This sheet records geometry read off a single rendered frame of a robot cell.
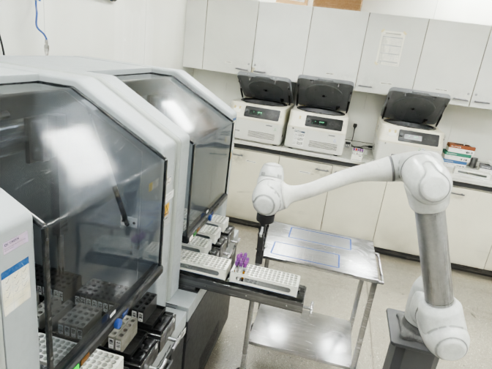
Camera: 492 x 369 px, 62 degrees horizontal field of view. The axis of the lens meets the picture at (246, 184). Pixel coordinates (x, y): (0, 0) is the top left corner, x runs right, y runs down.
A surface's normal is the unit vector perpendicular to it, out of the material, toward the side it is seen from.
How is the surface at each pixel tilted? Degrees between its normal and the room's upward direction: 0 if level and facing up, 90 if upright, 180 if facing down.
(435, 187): 84
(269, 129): 90
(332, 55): 90
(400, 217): 90
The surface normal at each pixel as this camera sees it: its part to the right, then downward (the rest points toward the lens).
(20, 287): 0.97, 0.18
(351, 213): -0.23, 0.29
